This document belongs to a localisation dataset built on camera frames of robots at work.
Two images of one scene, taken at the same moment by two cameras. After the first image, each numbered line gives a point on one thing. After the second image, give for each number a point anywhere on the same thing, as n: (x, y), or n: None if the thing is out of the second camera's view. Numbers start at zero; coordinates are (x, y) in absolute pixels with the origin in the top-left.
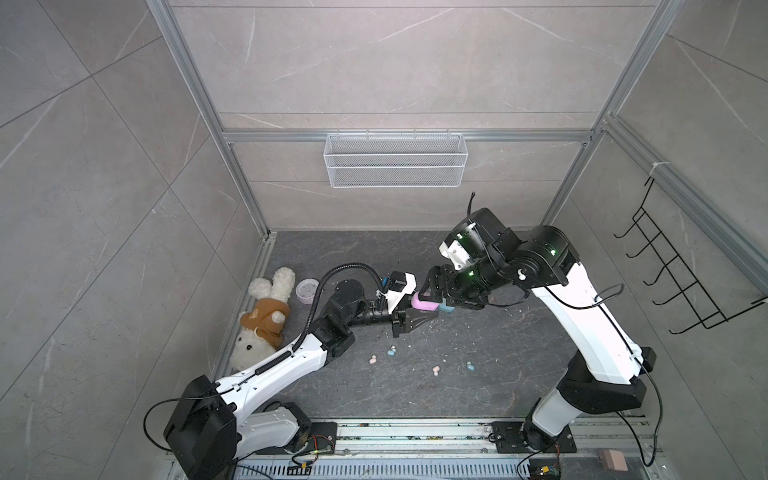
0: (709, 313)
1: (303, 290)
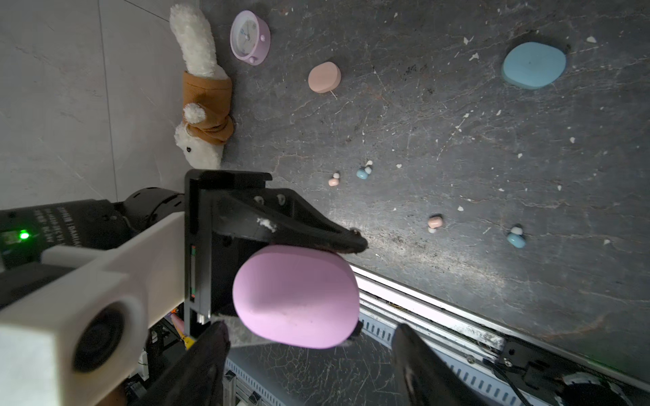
0: None
1: (250, 37)
